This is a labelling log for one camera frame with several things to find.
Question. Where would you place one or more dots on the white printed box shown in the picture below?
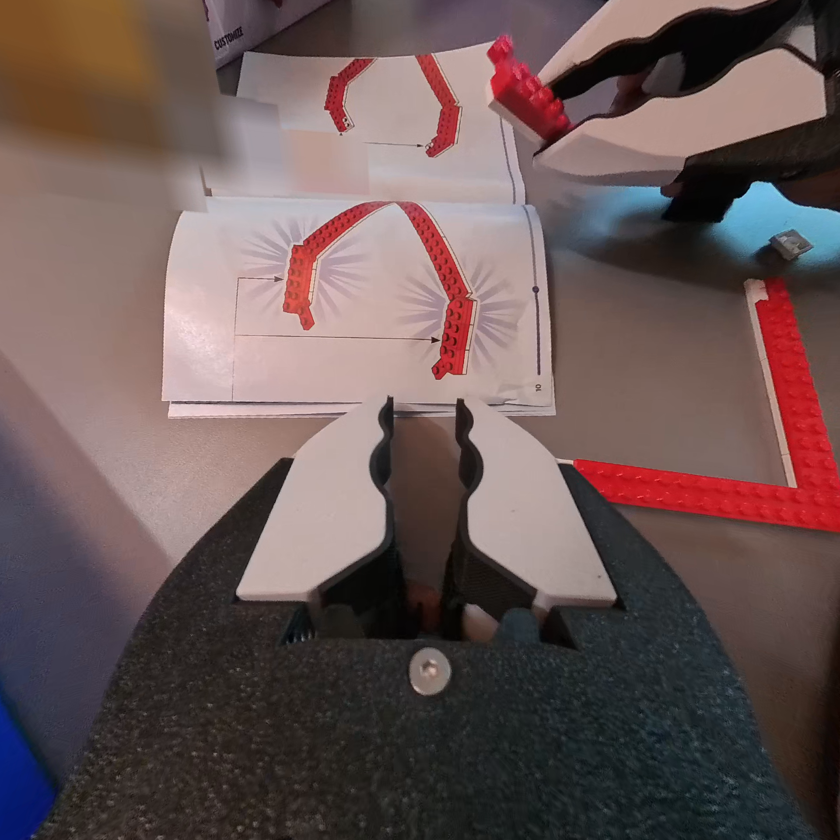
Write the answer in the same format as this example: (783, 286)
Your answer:
(262, 29)

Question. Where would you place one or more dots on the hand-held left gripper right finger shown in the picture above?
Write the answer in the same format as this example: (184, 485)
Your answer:
(531, 518)

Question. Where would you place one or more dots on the white instruction booklet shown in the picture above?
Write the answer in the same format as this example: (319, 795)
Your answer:
(361, 374)

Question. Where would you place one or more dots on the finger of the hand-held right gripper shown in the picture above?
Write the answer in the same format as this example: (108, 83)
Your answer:
(656, 23)
(709, 118)

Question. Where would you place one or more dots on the red brick frame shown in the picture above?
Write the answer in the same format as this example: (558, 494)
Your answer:
(794, 394)

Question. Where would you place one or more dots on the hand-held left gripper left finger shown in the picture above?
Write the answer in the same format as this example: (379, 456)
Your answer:
(328, 512)

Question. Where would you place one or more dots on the blue plastic bin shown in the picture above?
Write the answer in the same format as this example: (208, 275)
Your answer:
(16, 768)

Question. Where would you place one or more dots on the red and white brick piece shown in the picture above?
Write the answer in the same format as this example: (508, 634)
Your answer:
(525, 88)

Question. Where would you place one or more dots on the small grey brick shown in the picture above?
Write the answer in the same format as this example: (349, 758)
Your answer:
(791, 243)

